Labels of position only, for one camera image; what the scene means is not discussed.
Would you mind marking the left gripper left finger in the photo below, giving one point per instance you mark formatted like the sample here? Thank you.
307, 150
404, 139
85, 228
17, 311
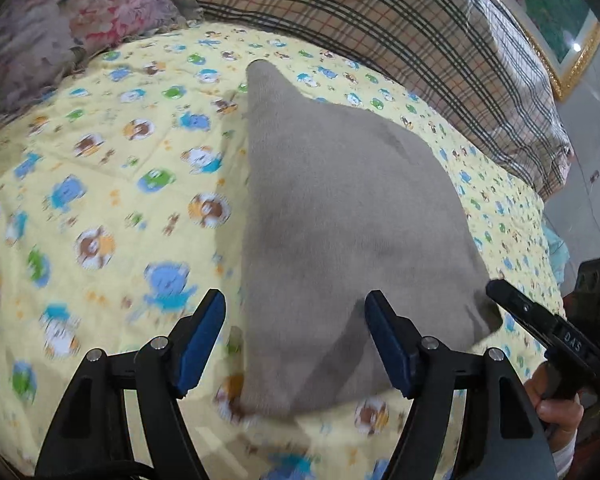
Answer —
89, 436

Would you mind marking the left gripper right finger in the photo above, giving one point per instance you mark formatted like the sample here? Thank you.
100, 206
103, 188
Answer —
502, 438

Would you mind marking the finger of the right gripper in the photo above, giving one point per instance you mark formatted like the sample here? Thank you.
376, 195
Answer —
534, 318

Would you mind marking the beige knit sweater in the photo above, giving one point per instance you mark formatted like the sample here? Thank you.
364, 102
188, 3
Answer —
342, 201

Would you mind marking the person's right hand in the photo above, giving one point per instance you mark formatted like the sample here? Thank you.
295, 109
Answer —
564, 415

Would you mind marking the striped white pink sleeve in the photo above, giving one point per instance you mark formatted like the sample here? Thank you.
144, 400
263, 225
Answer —
563, 458

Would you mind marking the teal cloth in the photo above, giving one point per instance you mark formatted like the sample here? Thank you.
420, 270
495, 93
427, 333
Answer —
560, 261

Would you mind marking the yellow cartoon bear bedsheet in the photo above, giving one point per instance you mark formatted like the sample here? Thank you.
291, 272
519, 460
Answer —
122, 202

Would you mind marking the gold framed landscape painting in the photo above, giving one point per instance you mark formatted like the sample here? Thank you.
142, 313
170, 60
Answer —
564, 33

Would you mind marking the plaid beige quilt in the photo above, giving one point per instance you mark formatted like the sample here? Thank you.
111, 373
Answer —
468, 59

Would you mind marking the floral pink pillow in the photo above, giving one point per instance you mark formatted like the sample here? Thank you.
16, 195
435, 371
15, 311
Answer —
42, 41

